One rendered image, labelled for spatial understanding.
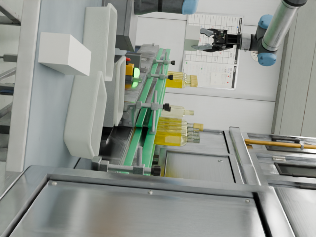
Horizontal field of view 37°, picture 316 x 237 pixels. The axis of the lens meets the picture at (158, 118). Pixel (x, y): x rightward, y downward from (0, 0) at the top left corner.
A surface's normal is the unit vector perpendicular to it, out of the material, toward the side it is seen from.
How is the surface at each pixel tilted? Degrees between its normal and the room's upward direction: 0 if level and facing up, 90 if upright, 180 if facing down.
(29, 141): 0
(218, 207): 90
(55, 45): 90
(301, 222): 90
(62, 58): 90
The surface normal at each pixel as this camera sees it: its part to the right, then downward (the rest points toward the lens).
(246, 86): -0.05, 0.27
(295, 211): 0.07, -0.96
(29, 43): -0.03, -0.06
